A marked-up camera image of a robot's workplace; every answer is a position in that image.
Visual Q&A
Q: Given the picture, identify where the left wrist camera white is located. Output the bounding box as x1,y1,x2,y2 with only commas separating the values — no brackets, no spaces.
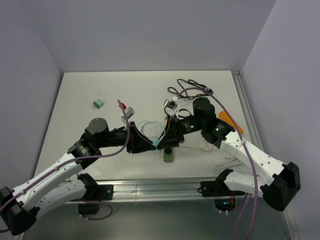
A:
121,106,135,123

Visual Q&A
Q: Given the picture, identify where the green plug adapter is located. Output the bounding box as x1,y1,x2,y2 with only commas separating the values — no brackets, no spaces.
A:
92,98,105,109

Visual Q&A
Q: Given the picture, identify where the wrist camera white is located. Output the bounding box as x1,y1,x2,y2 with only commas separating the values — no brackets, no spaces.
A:
163,96,180,118
121,106,135,123

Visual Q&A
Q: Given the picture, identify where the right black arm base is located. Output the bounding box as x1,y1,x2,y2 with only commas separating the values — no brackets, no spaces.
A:
197,180,248,215

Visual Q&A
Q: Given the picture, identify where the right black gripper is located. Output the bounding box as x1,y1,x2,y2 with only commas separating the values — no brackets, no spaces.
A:
156,114,205,150

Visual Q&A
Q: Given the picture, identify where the light blue plug adapter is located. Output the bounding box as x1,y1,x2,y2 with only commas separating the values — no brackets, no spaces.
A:
152,137,162,154

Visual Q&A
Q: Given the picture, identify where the light blue thin cable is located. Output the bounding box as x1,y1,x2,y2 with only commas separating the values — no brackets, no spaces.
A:
138,120,166,138

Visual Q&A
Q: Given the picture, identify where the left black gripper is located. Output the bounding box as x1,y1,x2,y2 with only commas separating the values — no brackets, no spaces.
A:
96,121,155,153

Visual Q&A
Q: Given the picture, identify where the orange rectangular block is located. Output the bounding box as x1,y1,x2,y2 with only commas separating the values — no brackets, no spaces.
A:
218,110,244,134

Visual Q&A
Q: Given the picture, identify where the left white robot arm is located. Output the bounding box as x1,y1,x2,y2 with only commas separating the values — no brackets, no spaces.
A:
0,118,156,236

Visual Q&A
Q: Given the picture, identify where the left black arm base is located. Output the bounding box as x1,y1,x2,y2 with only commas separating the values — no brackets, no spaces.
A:
76,184,114,221

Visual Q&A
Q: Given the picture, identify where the aluminium rail frame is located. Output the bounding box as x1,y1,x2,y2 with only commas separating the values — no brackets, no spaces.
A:
14,70,301,240

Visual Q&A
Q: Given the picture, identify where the black power cord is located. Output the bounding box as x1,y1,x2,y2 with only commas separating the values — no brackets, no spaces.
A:
163,78,214,118

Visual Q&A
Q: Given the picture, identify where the green power strip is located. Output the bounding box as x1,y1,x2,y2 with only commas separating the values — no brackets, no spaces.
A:
163,148,174,163

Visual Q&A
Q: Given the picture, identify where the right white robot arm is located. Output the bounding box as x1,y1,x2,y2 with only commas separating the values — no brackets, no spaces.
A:
156,97,301,212

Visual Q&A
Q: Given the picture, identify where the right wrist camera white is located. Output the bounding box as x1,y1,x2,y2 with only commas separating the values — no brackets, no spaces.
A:
163,96,180,118

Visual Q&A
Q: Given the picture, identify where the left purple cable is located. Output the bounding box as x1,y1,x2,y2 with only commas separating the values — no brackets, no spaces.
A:
0,99,132,232

